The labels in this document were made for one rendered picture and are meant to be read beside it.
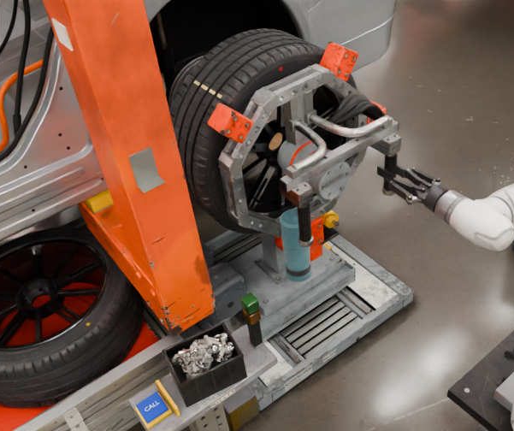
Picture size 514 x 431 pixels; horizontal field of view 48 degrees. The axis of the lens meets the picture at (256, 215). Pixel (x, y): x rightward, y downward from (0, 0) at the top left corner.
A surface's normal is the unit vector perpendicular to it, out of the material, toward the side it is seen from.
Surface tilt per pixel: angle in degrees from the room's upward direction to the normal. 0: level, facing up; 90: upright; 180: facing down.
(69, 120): 90
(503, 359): 0
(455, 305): 0
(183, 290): 90
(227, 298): 90
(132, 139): 90
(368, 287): 0
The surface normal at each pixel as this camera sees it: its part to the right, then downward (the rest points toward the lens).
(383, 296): -0.11, -0.75
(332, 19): 0.59, 0.48
